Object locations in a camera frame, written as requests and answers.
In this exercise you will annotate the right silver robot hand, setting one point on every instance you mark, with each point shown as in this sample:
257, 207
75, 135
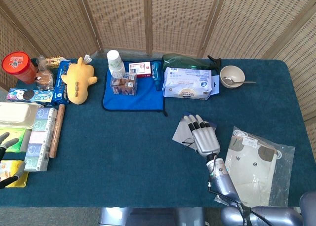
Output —
206, 142

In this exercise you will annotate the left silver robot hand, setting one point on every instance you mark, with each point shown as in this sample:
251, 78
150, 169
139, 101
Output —
12, 142

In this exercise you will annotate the black thin-frame glasses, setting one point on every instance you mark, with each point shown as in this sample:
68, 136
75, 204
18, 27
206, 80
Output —
185, 143

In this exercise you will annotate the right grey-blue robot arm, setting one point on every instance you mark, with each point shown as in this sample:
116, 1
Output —
223, 184

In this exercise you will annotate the green tissue pack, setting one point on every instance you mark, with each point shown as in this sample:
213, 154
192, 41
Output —
14, 132

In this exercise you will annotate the yellow snack bag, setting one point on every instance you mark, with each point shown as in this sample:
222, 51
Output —
10, 169

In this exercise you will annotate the pastel pocket tissue multipack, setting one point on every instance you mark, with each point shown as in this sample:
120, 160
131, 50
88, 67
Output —
39, 137

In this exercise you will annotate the white clamshell food box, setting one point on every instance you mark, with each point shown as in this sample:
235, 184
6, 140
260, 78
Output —
14, 115

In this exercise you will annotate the wooden rolling pin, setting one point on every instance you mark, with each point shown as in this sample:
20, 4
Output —
57, 131

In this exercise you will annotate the blue sandwich cookie box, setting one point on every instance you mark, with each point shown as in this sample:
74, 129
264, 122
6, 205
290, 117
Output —
29, 95

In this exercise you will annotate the clear bag with white garment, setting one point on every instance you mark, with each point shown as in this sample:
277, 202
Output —
254, 176

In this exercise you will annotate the white and blue tissue pack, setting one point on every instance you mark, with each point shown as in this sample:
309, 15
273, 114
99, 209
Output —
187, 84

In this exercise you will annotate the bagged brown pastry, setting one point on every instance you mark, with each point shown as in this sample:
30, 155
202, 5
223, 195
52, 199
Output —
44, 79

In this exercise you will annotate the metal spoon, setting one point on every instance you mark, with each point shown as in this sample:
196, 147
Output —
247, 82

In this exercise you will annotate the dark blue snack box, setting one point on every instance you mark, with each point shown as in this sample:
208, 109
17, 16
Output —
60, 87

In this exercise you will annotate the beige bowl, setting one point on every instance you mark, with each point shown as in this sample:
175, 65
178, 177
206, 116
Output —
234, 70

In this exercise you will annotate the red lidded canister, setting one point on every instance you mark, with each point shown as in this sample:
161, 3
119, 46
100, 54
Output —
17, 63

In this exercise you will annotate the blue cloth with black trim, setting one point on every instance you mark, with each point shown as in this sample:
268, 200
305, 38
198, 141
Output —
133, 101

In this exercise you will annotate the yellow plush toy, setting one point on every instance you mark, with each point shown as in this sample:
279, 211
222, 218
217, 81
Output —
77, 85

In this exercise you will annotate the small yellow patterned box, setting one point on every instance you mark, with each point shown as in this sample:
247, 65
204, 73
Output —
55, 62

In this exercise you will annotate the grey robot torso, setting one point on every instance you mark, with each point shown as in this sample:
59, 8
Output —
148, 217

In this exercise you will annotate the teal fabric table cover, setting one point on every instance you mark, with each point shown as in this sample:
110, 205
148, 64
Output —
111, 149

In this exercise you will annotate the red and white carton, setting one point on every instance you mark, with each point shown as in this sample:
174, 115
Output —
140, 68

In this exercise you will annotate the clear coffee capsule box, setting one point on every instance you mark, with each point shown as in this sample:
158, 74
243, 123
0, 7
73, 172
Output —
123, 85

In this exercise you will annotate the white paper cup stack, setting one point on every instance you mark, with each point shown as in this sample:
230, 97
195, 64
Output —
114, 60

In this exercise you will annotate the woven rattan folding screen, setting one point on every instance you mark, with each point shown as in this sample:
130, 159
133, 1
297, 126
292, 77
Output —
172, 18

